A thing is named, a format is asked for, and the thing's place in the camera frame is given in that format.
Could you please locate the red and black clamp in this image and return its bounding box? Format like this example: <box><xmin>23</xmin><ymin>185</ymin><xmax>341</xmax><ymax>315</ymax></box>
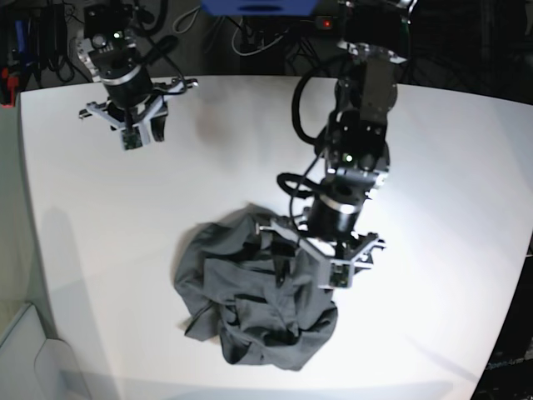
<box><xmin>1</xmin><ymin>67</ymin><xmax>19</xmax><ymax>108</ymax></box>

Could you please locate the white cable loop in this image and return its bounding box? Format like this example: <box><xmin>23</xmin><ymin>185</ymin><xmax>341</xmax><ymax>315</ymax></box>
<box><xmin>231</xmin><ymin>16</ymin><xmax>288</xmax><ymax>57</ymax></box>

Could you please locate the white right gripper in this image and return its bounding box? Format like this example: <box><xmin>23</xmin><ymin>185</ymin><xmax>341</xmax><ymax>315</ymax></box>
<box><xmin>78</xmin><ymin>77</ymin><xmax>198</xmax><ymax>144</ymax></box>

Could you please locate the dark grey t-shirt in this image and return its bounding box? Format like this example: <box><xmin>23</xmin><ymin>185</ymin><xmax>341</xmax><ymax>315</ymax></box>
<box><xmin>173</xmin><ymin>205</ymin><xmax>338</xmax><ymax>371</ymax></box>

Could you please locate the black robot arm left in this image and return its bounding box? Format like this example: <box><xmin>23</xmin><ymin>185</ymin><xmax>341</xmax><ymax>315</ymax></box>
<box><xmin>257</xmin><ymin>1</ymin><xmax>415</xmax><ymax>290</ymax></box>

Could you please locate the blue box at top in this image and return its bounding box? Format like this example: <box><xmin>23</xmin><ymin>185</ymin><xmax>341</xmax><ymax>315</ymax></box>
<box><xmin>201</xmin><ymin>0</ymin><xmax>318</xmax><ymax>16</ymax></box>

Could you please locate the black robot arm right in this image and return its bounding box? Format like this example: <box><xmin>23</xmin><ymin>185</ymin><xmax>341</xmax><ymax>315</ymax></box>
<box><xmin>76</xmin><ymin>1</ymin><xmax>197</xmax><ymax>151</ymax></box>

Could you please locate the black power strip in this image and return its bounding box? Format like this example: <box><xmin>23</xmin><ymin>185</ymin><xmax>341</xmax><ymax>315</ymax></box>
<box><xmin>314</xmin><ymin>15</ymin><xmax>341</xmax><ymax>33</ymax></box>

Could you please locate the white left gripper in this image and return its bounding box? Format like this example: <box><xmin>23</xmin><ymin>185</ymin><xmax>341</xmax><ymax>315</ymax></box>
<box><xmin>256</xmin><ymin>217</ymin><xmax>386</xmax><ymax>288</ymax></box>

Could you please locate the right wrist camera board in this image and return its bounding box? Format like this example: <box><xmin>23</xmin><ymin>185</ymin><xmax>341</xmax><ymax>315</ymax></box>
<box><xmin>121</xmin><ymin>128</ymin><xmax>143</xmax><ymax>151</ymax></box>

